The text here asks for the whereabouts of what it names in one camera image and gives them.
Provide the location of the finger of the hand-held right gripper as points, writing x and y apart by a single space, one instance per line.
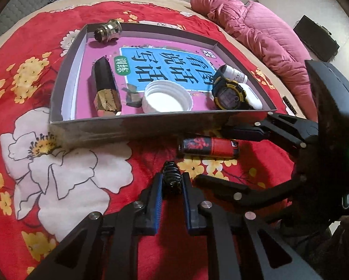
285 128
221 185

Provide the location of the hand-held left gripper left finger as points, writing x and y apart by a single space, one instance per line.
157 207

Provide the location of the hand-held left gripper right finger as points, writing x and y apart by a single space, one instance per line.
189 207

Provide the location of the black hair claw clip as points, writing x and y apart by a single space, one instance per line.
172 178

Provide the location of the red and black lighter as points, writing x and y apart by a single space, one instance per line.
215 147

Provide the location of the white earbuds case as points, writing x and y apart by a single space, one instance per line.
254 99

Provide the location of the yellow and black digital watch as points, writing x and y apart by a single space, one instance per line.
228 94

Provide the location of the white pill bottle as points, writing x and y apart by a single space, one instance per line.
235 74

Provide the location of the grey cardboard box tray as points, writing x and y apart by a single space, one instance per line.
104 131

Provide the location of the white plastic bottle cap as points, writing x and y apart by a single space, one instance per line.
167 97

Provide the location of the black and gold hexagonal case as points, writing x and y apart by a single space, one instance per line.
104 81

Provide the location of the metal pipe fitting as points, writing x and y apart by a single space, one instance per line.
108 30

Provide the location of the black strip with gold print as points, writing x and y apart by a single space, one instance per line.
289 105

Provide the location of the pink quilted jacket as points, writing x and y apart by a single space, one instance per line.
264 32

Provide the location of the pink and blue book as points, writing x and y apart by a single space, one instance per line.
174 61

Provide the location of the person's dark clothing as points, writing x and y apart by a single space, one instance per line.
337 253

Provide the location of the red floral blanket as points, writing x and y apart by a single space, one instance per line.
22 35

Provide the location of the grey quilted cover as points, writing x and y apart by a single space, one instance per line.
22 0

